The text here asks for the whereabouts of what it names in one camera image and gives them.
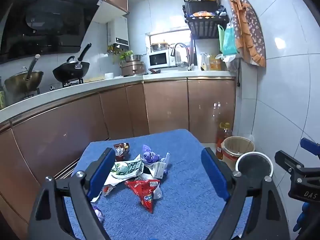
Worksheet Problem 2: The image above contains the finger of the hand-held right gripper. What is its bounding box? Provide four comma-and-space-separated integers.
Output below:
274, 150, 306, 173
300, 138, 320, 159

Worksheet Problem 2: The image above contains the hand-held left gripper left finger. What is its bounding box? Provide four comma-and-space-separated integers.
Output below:
28, 147, 117, 240

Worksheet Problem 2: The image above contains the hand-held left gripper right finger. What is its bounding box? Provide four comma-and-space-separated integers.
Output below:
201, 147, 290, 240

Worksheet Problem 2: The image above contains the white rim trash bin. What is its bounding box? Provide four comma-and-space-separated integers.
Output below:
235, 152, 273, 180

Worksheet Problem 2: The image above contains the purple silver wrapper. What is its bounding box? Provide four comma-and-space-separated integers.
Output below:
92, 206, 105, 223

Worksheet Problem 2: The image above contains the clear plastic bag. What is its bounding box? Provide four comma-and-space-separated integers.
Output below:
152, 184, 163, 200

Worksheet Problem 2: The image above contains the person's right hand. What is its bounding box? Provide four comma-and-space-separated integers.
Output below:
293, 202, 313, 233

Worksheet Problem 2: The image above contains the green white wrapper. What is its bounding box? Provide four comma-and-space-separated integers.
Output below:
104, 154, 144, 187

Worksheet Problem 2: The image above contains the dark red snack packet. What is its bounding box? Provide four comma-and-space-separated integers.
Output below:
114, 142, 130, 162

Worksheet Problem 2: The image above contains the beige waste bin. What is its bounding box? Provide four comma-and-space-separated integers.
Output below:
221, 136, 255, 167

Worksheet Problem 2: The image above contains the blue towel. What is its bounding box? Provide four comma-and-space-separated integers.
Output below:
64, 129, 253, 240

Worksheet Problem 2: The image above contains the cooking oil bottle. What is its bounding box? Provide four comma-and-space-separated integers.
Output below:
215, 122, 233, 160

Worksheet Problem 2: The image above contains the white carton box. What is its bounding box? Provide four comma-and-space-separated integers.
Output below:
145, 152, 171, 179

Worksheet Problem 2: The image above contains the gas stove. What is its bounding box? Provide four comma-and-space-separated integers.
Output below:
22, 79, 84, 98

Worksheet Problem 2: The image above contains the black wok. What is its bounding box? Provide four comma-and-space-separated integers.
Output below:
52, 43, 92, 83

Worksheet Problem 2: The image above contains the orange liquid bottle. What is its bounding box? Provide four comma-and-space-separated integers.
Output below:
209, 54, 222, 71

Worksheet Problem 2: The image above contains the clear spray bottle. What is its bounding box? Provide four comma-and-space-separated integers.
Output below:
200, 52, 209, 71

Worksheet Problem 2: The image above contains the white plastic bag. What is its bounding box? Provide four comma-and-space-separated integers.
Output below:
215, 54, 238, 63

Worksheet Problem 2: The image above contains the green plant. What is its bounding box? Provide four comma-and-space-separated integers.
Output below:
114, 51, 134, 63

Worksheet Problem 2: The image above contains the dark sauce bottle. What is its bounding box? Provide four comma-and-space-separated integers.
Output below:
0, 77, 7, 109

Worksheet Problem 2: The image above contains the white microwave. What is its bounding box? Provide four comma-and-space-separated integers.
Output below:
149, 49, 177, 68

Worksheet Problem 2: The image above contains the chrome faucet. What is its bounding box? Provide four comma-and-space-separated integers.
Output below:
171, 42, 192, 68

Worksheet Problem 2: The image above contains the teal plastic bag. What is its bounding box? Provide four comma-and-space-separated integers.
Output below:
222, 26, 238, 55

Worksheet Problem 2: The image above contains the orange patterned apron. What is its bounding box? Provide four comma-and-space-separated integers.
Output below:
226, 0, 267, 68

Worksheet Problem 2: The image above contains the green plastic bag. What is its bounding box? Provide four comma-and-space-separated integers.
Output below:
217, 24, 225, 52

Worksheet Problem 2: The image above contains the pot with glass lid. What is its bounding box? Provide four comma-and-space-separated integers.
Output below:
150, 40, 170, 52

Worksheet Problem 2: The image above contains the white water heater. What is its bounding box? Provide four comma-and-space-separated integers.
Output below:
107, 16, 129, 47

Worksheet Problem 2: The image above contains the black dish rack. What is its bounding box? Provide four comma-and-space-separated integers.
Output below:
180, 0, 229, 39

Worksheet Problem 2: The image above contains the black range hood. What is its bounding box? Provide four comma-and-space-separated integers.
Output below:
0, 0, 108, 64

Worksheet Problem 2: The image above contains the steel wok with handle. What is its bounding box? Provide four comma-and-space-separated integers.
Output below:
4, 54, 44, 93

